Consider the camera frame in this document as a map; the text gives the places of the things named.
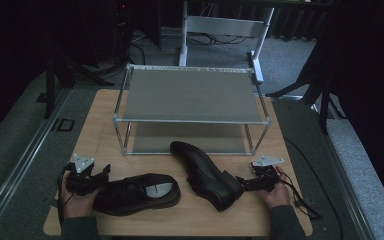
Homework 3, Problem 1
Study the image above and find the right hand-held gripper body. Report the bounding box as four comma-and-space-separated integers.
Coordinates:
250, 153, 286, 193

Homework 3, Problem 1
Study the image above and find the metal floor rail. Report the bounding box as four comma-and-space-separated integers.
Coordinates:
308, 99, 378, 240
0, 87, 73, 234

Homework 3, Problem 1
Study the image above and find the bundle of black floor cables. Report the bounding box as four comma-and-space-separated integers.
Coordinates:
186, 31, 250, 47

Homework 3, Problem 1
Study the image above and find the person's right hand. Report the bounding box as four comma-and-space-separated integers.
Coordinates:
256, 165, 293, 210

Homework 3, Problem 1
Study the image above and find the right hand-held gripper black cable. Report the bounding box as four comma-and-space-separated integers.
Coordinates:
278, 169, 325, 221

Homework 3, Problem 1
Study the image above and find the thin black floor cable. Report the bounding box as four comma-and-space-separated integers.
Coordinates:
283, 136, 345, 240

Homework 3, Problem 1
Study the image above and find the grey tape strip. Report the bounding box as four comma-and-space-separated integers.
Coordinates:
43, 196, 61, 210

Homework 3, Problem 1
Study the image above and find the grey two-tier shoe rack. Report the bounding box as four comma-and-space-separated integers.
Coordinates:
112, 63, 272, 157

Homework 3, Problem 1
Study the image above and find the person's left hand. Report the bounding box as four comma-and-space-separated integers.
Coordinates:
59, 171, 100, 220

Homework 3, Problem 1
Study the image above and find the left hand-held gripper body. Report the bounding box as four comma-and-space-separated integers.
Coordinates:
64, 153, 105, 197

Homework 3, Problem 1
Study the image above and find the hand-held gripper black cable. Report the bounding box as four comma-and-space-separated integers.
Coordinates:
278, 169, 325, 221
56, 162, 78, 226

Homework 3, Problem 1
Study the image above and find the left hand-held gripper black cable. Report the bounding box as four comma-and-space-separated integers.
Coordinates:
56, 162, 78, 226

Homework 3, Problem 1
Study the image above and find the black tape marker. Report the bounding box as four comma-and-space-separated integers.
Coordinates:
50, 117, 76, 133

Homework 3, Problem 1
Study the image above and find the black tripod stand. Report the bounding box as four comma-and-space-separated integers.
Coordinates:
43, 49, 116, 120
265, 66, 348, 136

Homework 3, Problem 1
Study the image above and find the white metal stand frame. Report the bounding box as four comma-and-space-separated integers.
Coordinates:
178, 0, 276, 84

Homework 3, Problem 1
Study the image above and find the black leather shoe grey insole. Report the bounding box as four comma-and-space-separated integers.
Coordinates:
92, 172, 182, 217

